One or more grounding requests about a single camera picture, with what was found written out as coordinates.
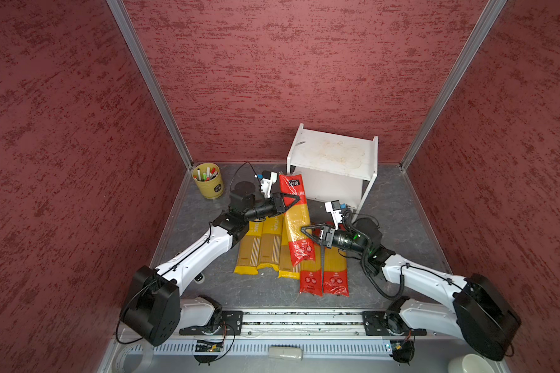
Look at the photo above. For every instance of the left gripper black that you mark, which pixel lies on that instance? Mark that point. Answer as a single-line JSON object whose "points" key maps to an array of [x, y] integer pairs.
{"points": [[278, 203]]}

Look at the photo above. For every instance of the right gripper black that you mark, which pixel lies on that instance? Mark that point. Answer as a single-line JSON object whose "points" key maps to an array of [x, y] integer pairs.
{"points": [[323, 236]]}

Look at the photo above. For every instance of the red pasta package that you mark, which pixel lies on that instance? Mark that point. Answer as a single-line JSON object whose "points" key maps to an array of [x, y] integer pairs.
{"points": [[335, 272], [311, 274], [301, 247]]}

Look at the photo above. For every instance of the yellow pasta package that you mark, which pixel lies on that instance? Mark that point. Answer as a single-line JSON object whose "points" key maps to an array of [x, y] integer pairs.
{"points": [[285, 267], [271, 243], [248, 254]]}

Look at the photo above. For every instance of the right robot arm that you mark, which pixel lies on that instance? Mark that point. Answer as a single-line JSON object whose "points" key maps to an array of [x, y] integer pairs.
{"points": [[469, 308]]}

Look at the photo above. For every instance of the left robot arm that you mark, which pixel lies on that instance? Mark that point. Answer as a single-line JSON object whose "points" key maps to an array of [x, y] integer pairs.
{"points": [[154, 308]]}

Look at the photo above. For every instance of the white two-tier shelf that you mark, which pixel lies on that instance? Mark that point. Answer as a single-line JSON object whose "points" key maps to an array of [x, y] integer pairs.
{"points": [[334, 167]]}

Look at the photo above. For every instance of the yellow pen holder cup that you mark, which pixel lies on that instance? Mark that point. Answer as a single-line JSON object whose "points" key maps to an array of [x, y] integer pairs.
{"points": [[208, 179]]}

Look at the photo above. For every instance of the white bowl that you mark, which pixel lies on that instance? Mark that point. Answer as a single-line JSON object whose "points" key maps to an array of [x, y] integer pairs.
{"points": [[469, 363]]}

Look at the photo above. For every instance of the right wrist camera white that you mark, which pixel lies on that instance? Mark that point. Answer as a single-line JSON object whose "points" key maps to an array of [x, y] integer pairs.
{"points": [[335, 208]]}

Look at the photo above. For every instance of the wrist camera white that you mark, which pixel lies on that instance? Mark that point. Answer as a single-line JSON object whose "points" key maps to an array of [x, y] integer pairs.
{"points": [[335, 208], [266, 180]]}

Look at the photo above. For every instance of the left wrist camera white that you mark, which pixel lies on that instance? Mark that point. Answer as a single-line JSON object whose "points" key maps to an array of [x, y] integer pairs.
{"points": [[266, 180]]}

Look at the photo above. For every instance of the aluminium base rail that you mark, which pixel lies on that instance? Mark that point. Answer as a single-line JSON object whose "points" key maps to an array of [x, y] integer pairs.
{"points": [[303, 322]]}

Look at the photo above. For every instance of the white cable duct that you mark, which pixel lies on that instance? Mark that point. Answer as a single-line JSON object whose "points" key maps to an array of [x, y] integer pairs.
{"points": [[324, 349]]}

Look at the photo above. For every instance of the left aluminium corner post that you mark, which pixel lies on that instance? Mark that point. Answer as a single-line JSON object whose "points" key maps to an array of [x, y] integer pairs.
{"points": [[123, 20]]}

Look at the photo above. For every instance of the aluminium corner post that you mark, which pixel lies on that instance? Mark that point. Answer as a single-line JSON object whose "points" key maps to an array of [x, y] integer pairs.
{"points": [[486, 20], [123, 20]]}

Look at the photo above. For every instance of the right aluminium corner post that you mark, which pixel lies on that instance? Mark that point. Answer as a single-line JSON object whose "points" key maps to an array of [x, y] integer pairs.
{"points": [[486, 20]]}

